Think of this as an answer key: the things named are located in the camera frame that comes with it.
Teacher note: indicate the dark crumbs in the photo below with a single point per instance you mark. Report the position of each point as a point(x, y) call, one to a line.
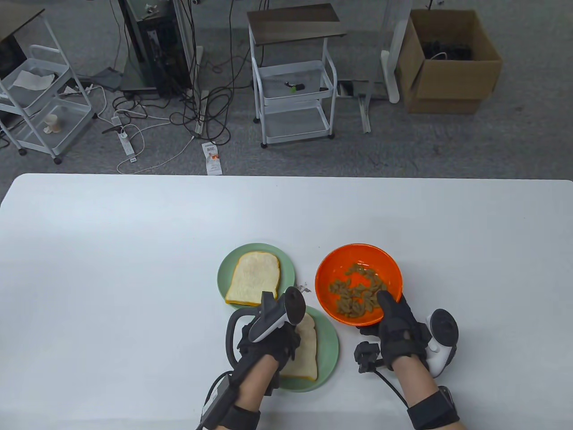
point(305, 288)

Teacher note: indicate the white cart with brown top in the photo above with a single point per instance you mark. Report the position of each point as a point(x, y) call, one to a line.
point(295, 22)

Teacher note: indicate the white cart with tissue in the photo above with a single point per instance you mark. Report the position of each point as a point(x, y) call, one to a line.
point(58, 125)

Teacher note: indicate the white paper leaflet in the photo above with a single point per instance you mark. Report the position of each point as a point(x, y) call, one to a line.
point(211, 159)

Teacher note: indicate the large green plate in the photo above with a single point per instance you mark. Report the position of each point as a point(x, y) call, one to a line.
point(329, 349)

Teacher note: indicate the dark grey floor pad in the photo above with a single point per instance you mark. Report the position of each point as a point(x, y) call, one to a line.
point(107, 78)

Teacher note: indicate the black white left hand controller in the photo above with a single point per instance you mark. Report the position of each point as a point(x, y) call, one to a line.
point(277, 313)

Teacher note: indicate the black white right hand controller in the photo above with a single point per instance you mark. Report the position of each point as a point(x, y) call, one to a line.
point(443, 331)

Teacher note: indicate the cardboard box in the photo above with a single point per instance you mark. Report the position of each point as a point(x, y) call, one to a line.
point(452, 85)

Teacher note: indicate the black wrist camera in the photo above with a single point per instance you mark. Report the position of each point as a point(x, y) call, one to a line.
point(273, 383)
point(367, 354)

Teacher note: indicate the white tissue paper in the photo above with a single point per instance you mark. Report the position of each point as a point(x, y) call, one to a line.
point(31, 80)

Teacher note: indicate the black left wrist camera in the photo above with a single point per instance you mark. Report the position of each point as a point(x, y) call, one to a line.
point(273, 383)

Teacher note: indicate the black gear in box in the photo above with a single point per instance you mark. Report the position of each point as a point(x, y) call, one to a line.
point(447, 49)

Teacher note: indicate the person's right forearm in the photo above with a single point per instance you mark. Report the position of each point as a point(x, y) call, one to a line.
point(416, 385)

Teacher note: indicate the black white hand controller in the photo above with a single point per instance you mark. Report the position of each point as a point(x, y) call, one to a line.
point(277, 313)
point(443, 331)

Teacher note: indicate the pile of raisins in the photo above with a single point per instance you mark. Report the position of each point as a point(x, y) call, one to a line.
point(353, 298)

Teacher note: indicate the person's left hand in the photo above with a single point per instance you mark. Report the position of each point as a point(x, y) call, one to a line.
point(268, 347)

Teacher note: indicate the small toast slice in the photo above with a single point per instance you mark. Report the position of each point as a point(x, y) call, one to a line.
point(255, 277)

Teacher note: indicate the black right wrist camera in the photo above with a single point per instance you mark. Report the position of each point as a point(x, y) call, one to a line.
point(367, 354)

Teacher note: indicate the large toast slice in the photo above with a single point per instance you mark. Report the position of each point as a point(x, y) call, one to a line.
point(306, 354)

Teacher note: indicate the person's left forearm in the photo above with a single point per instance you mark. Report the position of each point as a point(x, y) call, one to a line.
point(255, 389)

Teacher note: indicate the person's right hand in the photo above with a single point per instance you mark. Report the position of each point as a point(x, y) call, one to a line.
point(398, 331)

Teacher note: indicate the white desk leg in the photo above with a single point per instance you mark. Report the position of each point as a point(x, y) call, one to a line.
point(390, 76)

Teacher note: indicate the black computer tower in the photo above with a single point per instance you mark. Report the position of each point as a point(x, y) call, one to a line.
point(156, 49)

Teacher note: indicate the white power strip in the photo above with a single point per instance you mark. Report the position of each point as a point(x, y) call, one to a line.
point(126, 143)

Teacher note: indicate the small green plate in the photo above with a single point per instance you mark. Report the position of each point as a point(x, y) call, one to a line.
point(286, 268)

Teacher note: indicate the beige paper cup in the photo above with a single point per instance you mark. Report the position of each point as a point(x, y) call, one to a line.
point(53, 123)

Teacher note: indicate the green black tool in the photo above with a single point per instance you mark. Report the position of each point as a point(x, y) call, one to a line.
point(295, 86)

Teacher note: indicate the orange bowl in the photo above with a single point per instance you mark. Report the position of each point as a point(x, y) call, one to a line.
point(331, 268)

